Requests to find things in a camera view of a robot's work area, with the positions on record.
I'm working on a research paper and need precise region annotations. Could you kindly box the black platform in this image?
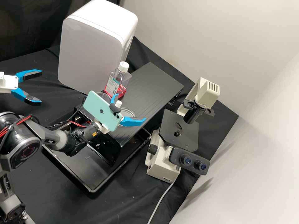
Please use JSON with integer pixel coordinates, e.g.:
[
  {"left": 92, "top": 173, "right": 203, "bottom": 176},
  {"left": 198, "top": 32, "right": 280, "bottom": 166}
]
[{"left": 74, "top": 62, "right": 185, "bottom": 166}]

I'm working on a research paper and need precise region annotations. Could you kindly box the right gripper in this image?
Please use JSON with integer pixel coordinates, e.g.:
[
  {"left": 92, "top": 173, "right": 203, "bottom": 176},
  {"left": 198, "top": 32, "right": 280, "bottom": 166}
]
[{"left": 96, "top": 93, "right": 147, "bottom": 135}]

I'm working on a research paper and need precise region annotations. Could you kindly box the red liquid bottle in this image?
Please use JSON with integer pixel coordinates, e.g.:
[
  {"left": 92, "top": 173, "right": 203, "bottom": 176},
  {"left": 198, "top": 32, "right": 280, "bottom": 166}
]
[{"left": 104, "top": 61, "right": 131, "bottom": 99}]

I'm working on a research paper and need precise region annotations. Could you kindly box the right wrist camera phone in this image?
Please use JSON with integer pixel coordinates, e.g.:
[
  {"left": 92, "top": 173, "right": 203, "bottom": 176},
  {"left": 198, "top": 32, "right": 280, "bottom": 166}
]
[{"left": 83, "top": 90, "right": 124, "bottom": 133}]

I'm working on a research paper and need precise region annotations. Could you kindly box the black cable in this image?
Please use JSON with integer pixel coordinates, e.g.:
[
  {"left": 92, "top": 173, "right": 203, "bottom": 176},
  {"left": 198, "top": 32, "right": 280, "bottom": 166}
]
[{"left": 69, "top": 100, "right": 86, "bottom": 124}]

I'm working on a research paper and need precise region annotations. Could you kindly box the cream microscope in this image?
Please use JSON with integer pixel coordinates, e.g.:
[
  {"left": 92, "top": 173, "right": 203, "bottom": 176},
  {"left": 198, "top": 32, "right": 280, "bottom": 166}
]
[{"left": 145, "top": 77, "right": 221, "bottom": 183}]

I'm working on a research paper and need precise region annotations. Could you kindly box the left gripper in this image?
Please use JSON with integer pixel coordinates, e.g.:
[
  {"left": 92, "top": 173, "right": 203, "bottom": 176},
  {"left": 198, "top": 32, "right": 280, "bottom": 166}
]
[{"left": 0, "top": 69, "right": 43, "bottom": 104}]

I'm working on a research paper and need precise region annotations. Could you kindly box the grey cable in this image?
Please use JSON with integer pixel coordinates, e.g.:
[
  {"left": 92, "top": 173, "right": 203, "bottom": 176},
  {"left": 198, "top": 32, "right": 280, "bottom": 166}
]
[{"left": 147, "top": 180, "right": 176, "bottom": 224}]

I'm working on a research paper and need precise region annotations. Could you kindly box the petri dish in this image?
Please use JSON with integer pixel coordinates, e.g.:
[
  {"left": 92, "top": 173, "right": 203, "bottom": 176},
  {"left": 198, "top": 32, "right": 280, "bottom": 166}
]
[{"left": 96, "top": 92, "right": 114, "bottom": 103}]

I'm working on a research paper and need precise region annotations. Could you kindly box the white box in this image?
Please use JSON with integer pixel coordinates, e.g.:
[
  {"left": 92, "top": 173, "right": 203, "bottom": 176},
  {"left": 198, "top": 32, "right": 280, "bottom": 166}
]
[{"left": 57, "top": 5, "right": 139, "bottom": 93}]

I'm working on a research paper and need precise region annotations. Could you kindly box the black tray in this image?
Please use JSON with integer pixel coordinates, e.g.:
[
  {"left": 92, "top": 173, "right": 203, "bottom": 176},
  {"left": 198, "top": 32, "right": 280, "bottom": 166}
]
[{"left": 42, "top": 127, "right": 152, "bottom": 193}]

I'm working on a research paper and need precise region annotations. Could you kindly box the petri dish lid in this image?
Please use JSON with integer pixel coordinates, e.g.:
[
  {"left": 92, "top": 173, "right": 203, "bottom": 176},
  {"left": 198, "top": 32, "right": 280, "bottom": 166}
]
[{"left": 120, "top": 106, "right": 137, "bottom": 119}]

